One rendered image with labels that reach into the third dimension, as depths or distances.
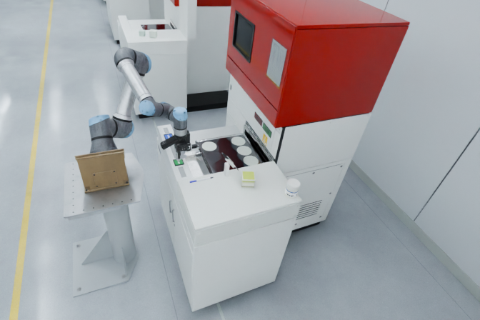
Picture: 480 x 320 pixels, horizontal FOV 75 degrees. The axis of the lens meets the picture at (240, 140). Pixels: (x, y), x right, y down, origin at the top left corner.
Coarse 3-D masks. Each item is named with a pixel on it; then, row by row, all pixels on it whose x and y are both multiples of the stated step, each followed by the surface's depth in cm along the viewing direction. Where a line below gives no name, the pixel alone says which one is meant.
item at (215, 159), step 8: (232, 136) 224; (240, 136) 225; (200, 144) 213; (216, 144) 215; (224, 144) 216; (232, 144) 217; (248, 144) 219; (208, 152) 208; (216, 152) 209; (224, 152) 210; (232, 152) 211; (208, 160) 202; (216, 160) 203; (224, 160) 203; (232, 160) 204; (240, 160) 205; (216, 168) 197; (232, 168) 198
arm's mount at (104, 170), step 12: (84, 156) 166; (96, 156) 168; (108, 156) 171; (120, 156) 174; (84, 168) 170; (96, 168) 173; (108, 168) 176; (120, 168) 179; (84, 180) 175; (96, 180) 178; (108, 180) 181; (120, 180) 185
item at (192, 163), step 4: (188, 160) 203; (192, 160) 203; (188, 164) 199; (192, 164) 200; (196, 164) 200; (192, 168) 197; (196, 168) 198; (192, 172) 194; (196, 172) 195; (200, 172) 195; (196, 176) 192
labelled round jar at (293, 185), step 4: (288, 180) 172; (292, 180) 172; (296, 180) 173; (288, 184) 170; (292, 184) 170; (296, 184) 170; (288, 188) 171; (292, 188) 169; (296, 188) 169; (284, 192) 176; (288, 192) 172; (292, 192) 171; (296, 192) 172; (288, 196) 174; (292, 196) 173
